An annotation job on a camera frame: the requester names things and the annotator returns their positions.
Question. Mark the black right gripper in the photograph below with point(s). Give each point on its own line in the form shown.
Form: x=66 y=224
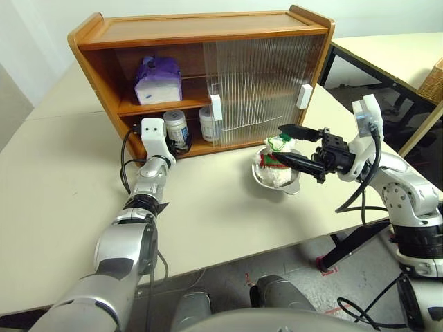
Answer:
x=334 y=155

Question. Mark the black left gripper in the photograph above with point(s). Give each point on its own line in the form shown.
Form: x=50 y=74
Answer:
x=174 y=147

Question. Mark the white plastic bottle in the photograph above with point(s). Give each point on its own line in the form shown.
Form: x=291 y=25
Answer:
x=176 y=122
x=207 y=124

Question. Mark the white plush toy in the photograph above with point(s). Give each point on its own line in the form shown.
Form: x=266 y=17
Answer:
x=275 y=173

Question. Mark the small metal bowl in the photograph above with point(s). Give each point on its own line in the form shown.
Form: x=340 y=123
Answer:
x=290 y=188

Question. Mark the purple tissue box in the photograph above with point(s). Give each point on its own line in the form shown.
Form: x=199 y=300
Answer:
x=159 y=83

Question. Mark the ribbed clear sliding door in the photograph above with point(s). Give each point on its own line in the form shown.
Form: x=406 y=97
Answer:
x=209 y=69
x=308 y=62

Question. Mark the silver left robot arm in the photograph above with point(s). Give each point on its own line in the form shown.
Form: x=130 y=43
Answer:
x=121 y=242

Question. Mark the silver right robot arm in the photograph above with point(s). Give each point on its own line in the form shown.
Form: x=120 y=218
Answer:
x=408 y=193

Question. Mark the brown wooden cabinet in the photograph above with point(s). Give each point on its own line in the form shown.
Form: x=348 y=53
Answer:
x=194 y=27

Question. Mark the light wooden pole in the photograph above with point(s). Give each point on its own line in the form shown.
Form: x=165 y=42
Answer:
x=420 y=133

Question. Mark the beige table with black legs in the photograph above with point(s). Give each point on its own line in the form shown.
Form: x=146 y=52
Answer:
x=380 y=55

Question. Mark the woven wicker basket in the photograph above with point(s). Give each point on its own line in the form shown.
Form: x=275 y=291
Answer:
x=432 y=83

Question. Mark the dark grey rounded shape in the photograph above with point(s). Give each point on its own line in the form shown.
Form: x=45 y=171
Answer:
x=280 y=294
x=190 y=311

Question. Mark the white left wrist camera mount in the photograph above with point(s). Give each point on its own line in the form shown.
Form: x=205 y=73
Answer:
x=154 y=138

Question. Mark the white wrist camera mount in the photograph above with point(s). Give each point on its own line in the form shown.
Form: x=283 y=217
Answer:
x=154 y=138
x=368 y=110

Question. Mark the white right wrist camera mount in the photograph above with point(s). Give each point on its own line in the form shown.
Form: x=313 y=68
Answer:
x=368 y=110

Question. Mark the black table leg frame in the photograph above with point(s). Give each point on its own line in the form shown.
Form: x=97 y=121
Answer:
x=346 y=247

